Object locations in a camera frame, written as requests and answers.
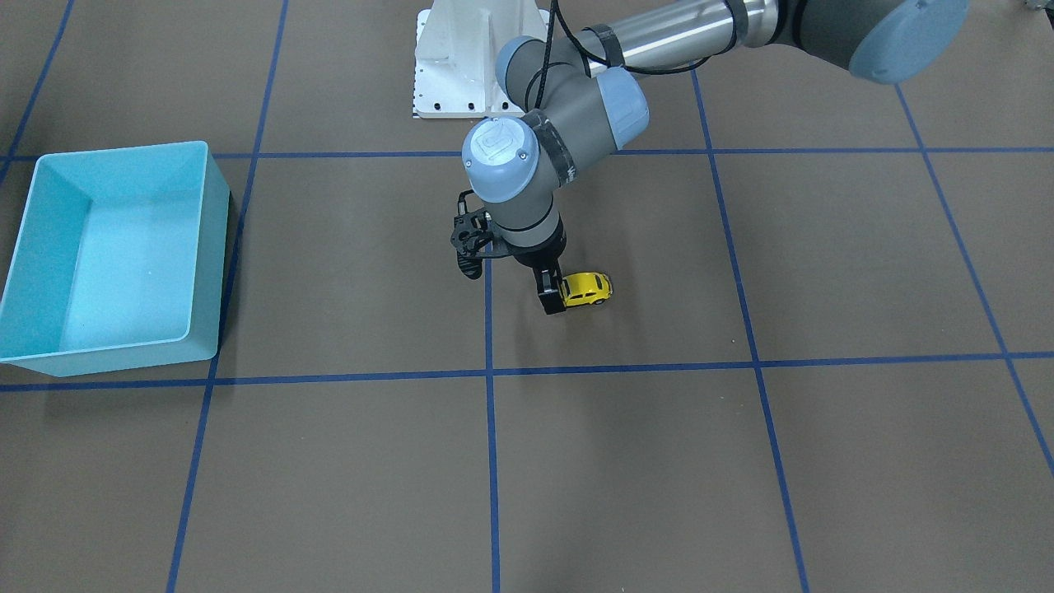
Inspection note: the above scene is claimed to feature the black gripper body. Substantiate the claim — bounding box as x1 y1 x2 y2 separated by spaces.
507 222 567 269

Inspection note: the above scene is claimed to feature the yellow beetle toy car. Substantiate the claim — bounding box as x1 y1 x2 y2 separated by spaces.
560 273 613 309

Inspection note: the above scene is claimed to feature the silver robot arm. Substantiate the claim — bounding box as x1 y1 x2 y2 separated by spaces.
450 1 970 315

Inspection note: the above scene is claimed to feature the turquoise plastic bin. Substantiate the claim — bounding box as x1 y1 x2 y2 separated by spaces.
1 140 232 376

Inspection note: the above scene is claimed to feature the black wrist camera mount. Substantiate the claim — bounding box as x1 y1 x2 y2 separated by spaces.
450 190 513 280

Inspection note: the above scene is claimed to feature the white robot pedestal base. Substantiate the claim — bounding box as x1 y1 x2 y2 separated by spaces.
412 1 548 119

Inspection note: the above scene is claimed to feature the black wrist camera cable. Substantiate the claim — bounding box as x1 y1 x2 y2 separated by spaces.
522 0 742 116

